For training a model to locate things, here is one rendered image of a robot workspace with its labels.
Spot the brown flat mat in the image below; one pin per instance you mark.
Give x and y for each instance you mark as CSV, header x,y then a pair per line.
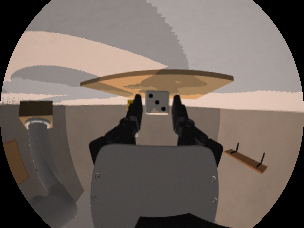
x,y
189,84

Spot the white die with black pips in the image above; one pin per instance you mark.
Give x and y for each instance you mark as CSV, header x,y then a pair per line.
x,y
157,102

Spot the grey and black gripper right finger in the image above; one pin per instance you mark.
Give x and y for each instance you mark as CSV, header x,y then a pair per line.
x,y
190,133

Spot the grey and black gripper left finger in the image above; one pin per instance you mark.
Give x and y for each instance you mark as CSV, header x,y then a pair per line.
x,y
132,122

